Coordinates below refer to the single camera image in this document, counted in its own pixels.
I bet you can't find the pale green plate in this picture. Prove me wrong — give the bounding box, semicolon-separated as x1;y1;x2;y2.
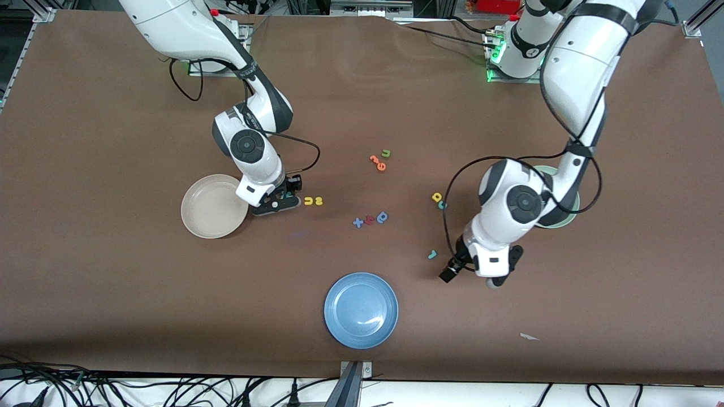
532;165;580;229

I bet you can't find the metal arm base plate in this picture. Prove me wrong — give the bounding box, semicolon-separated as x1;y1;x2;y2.
188;17;252;77
486;28;546;84

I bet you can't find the black cable on table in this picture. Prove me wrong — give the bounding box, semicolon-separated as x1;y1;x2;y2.
393;16;504;49

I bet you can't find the brown table cover sheet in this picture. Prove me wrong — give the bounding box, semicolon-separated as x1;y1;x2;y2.
0;8;724;386

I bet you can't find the beige brown plate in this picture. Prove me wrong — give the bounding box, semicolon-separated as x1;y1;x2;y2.
181;174;249;239

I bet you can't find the aluminium frame rail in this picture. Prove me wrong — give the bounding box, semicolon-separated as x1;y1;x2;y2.
0;0;57;114
682;0;724;39

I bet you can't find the dark grey metal beam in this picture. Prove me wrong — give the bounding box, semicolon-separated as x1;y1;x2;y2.
324;362;363;407

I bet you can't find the metal table clamp bracket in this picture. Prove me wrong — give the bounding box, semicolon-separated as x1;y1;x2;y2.
339;361;373;379

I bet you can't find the red box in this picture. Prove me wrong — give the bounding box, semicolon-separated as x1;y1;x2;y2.
474;0;524;15

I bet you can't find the grey metal box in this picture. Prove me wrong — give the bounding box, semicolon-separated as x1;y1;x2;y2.
330;0;415;18

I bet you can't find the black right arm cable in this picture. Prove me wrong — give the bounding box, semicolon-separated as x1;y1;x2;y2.
169;57;321;176

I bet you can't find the blue plate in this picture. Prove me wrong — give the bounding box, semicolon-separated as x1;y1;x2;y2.
324;272;399;349

